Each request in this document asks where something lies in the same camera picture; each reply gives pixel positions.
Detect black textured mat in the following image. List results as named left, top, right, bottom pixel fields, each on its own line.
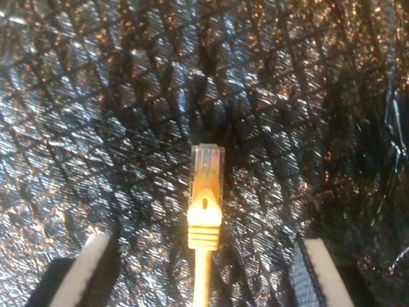
left=0, top=0, right=409, bottom=307

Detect yellow network cable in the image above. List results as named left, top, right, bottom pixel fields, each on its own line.
left=187, top=143, right=226, bottom=307

